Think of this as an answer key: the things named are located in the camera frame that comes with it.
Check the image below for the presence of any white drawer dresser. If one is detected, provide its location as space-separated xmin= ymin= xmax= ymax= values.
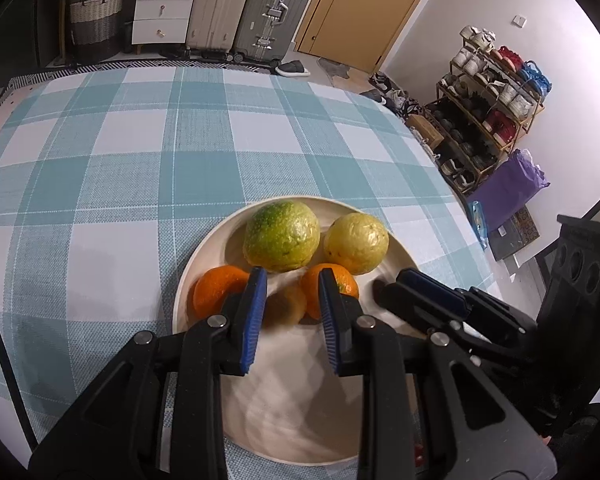
xmin=49 ymin=0 xmax=202 ymax=53

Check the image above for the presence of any orange mandarin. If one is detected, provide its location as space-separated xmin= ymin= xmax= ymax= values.
xmin=300 ymin=263 xmax=360 ymax=320
xmin=193 ymin=265 xmax=252 ymax=322

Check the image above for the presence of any blue plastic bag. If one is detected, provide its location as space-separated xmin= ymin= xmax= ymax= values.
xmin=472 ymin=201 xmax=491 ymax=251

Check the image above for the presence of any grey slipper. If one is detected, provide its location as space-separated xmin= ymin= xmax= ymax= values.
xmin=275 ymin=60 xmax=311 ymax=78

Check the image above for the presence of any grey door mat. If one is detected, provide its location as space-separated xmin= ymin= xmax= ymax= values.
xmin=317 ymin=57 xmax=352 ymax=83

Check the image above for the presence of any pile of loose shoes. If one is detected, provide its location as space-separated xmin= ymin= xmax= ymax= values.
xmin=360 ymin=72 xmax=422 ymax=117

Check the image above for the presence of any metal shoe rack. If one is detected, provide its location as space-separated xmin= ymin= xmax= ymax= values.
xmin=425 ymin=25 xmax=551 ymax=196

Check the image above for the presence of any wooden door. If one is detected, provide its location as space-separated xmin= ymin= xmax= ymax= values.
xmin=295 ymin=0 xmax=443 ymax=73

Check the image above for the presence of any green yellow citrus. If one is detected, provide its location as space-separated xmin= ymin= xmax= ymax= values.
xmin=243 ymin=200 xmax=322 ymax=272

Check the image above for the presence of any cardboard box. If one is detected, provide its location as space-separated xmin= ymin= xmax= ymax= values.
xmin=407 ymin=115 xmax=443 ymax=148

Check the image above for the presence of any purple bag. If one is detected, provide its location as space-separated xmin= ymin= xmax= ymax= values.
xmin=467 ymin=149 xmax=551 ymax=233

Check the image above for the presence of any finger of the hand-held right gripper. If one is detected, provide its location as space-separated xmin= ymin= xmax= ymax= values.
xmin=397 ymin=268 xmax=538 ymax=346
xmin=377 ymin=280 xmax=486 ymax=361

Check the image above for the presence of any woven laundry basket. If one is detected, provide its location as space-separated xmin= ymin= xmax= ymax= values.
xmin=69 ymin=0 xmax=125 ymax=61

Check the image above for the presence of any patterned flat box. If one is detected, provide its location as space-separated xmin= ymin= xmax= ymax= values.
xmin=490 ymin=205 xmax=541 ymax=261

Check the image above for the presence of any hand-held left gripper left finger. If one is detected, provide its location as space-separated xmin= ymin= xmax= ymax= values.
xmin=29 ymin=267 xmax=268 ymax=480

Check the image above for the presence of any silver suitcase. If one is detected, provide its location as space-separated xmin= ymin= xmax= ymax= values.
xmin=232 ymin=0 xmax=319 ymax=63

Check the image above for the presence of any beige suitcase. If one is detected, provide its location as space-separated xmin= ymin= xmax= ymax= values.
xmin=186 ymin=0 xmax=261 ymax=58

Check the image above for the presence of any small yellow loquat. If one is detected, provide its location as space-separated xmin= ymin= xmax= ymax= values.
xmin=263 ymin=284 xmax=308 ymax=326

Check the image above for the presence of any cream round plate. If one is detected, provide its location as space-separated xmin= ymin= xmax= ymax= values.
xmin=172 ymin=196 xmax=426 ymax=465

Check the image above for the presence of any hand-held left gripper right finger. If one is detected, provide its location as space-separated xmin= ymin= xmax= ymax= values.
xmin=318 ymin=269 xmax=558 ymax=480

